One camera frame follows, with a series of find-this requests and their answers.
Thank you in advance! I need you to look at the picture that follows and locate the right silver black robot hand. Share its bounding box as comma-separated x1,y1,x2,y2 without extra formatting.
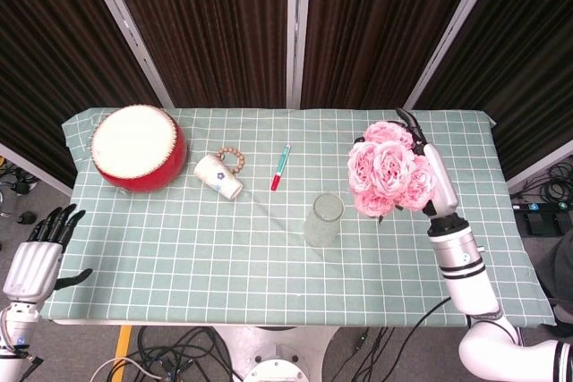
396,107,466,233

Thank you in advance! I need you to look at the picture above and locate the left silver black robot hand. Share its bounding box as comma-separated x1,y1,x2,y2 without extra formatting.
2,203,94,303

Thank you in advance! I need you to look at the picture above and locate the pink artificial rose bouquet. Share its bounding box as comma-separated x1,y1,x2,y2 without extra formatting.
347,121,438,225

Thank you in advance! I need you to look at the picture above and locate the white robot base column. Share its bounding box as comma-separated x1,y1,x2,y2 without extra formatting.
213,326,338,382

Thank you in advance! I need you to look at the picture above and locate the textured clear glass vase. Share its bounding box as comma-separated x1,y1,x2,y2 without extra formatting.
303,192,346,249

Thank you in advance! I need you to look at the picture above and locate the black foot pedal box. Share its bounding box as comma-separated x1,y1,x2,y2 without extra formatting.
510,201,573,236

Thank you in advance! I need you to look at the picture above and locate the brown folding screen panel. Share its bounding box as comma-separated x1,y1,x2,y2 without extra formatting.
405,0,573,189
0,0,174,186
80,0,300,109
288,0,489,110

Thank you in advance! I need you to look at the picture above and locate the red drum white skin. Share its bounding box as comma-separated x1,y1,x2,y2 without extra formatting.
90,105,188,193

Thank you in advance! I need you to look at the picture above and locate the red and green marker pen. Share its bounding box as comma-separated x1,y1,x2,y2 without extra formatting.
269,143,293,191

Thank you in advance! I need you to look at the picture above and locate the green white grid tablecloth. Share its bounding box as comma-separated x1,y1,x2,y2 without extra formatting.
42,107,559,328

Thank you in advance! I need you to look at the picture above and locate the black tangled cable pile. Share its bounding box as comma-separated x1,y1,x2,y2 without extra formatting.
0,154,44,225

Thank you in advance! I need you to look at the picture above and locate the black coiled cable pile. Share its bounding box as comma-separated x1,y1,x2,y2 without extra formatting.
514,154,573,205

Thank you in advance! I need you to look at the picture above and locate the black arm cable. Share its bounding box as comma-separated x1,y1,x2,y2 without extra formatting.
385,295,453,382

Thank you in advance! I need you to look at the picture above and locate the white floor cable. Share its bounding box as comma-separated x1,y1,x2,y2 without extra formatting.
90,356,165,382

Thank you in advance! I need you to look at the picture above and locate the white table frame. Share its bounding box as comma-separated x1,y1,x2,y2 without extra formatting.
51,318,471,330

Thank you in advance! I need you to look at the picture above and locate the black floor cable bundle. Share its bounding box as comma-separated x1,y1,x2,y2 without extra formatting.
96,326,245,382

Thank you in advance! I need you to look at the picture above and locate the wooden bead bracelet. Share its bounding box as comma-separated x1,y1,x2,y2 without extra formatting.
216,145,246,176

